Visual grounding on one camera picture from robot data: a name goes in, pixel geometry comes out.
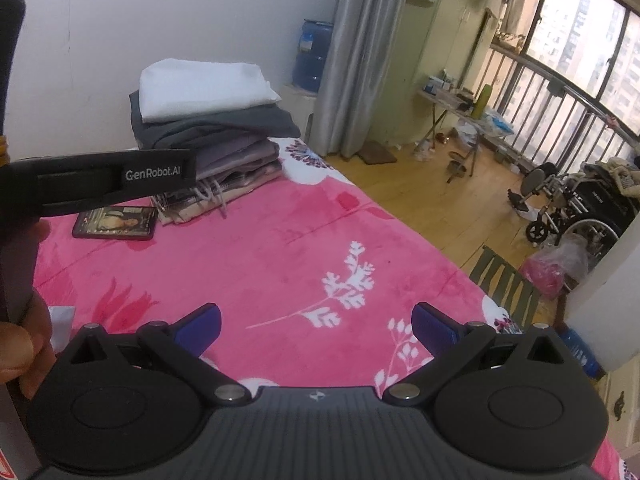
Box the blue water jug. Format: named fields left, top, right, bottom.
left=292, top=18, right=335, bottom=95

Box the brown floor mat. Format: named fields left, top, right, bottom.
left=360, top=141, right=399, bottom=165

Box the person's left hand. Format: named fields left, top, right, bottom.
left=0, top=220, right=58, bottom=401

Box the blue plastic bag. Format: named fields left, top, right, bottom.
left=480, top=109, right=516, bottom=136

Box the white plastic stand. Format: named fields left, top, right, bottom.
left=280, top=84, right=322, bottom=147

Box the metal balcony railing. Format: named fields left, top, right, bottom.
left=487, top=42, right=640, bottom=181

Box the pink floral blanket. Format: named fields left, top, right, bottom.
left=0, top=137, right=626, bottom=480

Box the green striped floor mat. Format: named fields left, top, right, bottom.
left=469, top=245, right=544, bottom=329

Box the white paper piece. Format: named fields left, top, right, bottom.
left=49, top=305, right=77, bottom=352

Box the black smartphone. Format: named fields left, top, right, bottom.
left=71, top=206, right=159, bottom=242

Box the black wheelchair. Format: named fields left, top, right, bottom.
left=507, top=157, right=640, bottom=267

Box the metal folding table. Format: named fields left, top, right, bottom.
left=418, top=87, right=517, bottom=182

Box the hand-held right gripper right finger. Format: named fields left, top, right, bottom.
left=382, top=302, right=568, bottom=406

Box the grey curtain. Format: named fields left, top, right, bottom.
left=305, top=0, right=417, bottom=159

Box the pink plastic bag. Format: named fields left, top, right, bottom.
left=520, top=234, right=592, bottom=302

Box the white bunny print sweatshirt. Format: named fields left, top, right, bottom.
left=139, top=59, right=282, bottom=123

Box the blue plastic package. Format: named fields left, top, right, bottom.
left=557, top=329, right=604, bottom=381

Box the cream nightstand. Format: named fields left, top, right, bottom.
left=592, top=360, right=640, bottom=462

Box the stack of folded clothes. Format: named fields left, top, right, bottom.
left=129, top=91, right=302, bottom=226

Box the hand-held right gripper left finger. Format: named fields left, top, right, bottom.
left=70, top=303, right=253, bottom=406

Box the green bottle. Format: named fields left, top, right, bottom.
left=472, top=84, right=494, bottom=118

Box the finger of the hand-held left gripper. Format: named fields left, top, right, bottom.
left=11, top=149, right=199, bottom=219

